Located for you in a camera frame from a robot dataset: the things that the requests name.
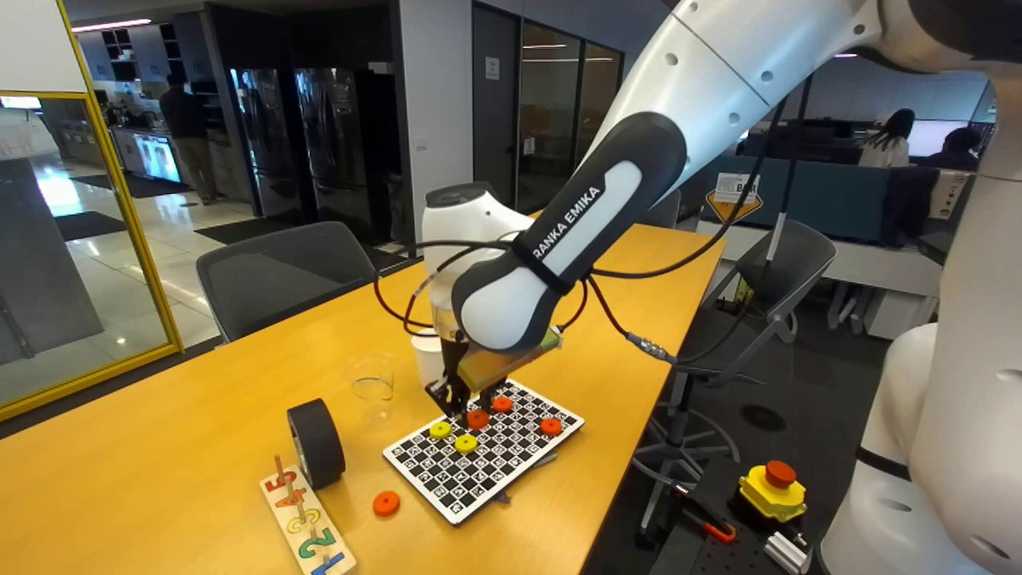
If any grey office chair right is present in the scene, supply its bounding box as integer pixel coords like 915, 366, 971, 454
634, 221, 836, 532

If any black white checkered calibration board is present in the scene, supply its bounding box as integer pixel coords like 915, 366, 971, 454
384, 379, 584, 523

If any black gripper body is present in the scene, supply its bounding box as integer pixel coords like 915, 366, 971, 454
424, 340, 473, 418

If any grey office chair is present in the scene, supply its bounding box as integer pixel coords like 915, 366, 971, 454
195, 221, 378, 337
634, 221, 836, 532

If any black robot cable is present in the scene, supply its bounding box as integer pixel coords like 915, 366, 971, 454
368, 93, 796, 369

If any orange ring board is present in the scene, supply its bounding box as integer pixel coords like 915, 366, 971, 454
490, 397, 514, 416

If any grey office chair left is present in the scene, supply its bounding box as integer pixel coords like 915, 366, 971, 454
195, 221, 378, 337

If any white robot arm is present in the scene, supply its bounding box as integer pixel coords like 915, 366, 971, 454
440, 0, 1022, 575

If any wooden number puzzle board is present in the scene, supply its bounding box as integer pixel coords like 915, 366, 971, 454
259, 464, 358, 575

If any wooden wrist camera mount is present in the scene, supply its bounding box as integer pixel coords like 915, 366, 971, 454
456, 330, 561, 393

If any black tape roll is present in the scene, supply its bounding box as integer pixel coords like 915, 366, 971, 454
287, 400, 345, 489

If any clear plastic cup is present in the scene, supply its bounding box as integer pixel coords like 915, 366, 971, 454
349, 355, 395, 423

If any white paper cup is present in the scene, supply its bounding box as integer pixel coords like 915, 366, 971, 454
411, 332, 444, 383

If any yellow red emergency stop button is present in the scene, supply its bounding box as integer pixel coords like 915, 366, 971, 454
737, 460, 808, 523

